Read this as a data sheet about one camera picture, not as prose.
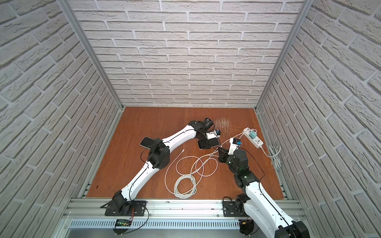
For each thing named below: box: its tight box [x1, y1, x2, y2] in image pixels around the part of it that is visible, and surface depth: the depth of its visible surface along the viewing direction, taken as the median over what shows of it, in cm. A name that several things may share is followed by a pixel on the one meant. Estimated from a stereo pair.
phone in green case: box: [139, 136, 155, 150], surface depth 100 cm
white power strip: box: [242, 126, 264, 149], surface depth 99 cm
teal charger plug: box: [248, 130, 257, 139], surface depth 97 cm
